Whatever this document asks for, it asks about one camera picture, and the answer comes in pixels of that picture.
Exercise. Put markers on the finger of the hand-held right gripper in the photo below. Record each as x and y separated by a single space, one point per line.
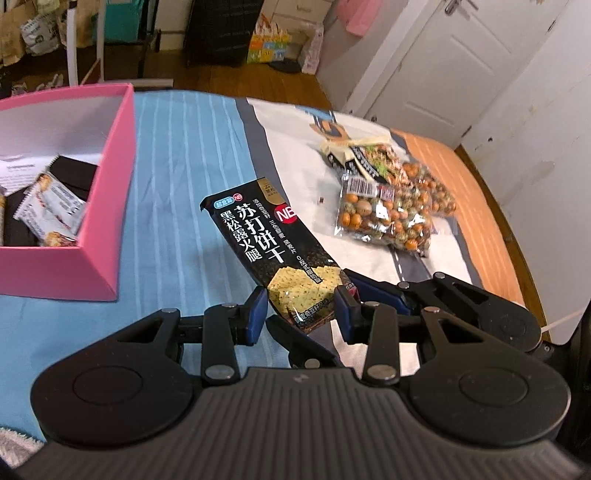
300 344
378 288

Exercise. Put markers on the white printed plastic bag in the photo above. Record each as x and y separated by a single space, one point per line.
40 39

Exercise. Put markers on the white fluffy towel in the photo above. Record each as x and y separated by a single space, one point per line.
16 445

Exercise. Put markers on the white paper sheet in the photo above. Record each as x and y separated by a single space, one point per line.
16 173

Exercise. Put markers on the small speckled nut bag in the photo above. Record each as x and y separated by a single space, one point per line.
436 196

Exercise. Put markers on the black round floor disc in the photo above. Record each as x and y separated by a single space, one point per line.
285 66

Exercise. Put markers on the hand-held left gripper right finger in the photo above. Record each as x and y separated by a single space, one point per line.
344 316

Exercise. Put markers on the beige snack bag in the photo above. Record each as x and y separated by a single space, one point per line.
374 159

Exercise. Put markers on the pale slipper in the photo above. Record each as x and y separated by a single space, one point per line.
39 85

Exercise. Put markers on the colourful gift bag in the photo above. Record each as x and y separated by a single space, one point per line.
265 46

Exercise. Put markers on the white snack bar packet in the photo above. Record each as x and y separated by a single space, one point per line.
55 203
60 240

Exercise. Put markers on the large speckled nut bag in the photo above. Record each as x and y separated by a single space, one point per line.
383 221

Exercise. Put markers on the brown paper bag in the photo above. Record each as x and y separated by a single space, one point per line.
11 27

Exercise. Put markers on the teal shopping bag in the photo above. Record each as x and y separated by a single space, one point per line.
120 21

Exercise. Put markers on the black cracker packet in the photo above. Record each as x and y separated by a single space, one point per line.
258 230

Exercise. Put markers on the pink cardboard box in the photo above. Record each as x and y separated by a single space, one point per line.
55 272

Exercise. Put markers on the plain black packet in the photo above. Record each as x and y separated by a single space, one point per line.
74 175

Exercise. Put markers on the white standing packet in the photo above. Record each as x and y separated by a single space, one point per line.
311 50

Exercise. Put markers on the white door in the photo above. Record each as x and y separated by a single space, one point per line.
461 69

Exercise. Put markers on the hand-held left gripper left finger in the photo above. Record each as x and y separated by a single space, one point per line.
256 318

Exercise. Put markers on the black suitcase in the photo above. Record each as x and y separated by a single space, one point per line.
221 27

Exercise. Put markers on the pink gift bag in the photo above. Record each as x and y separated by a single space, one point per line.
353 16

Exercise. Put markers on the white wardrobe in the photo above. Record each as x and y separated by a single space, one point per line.
300 14

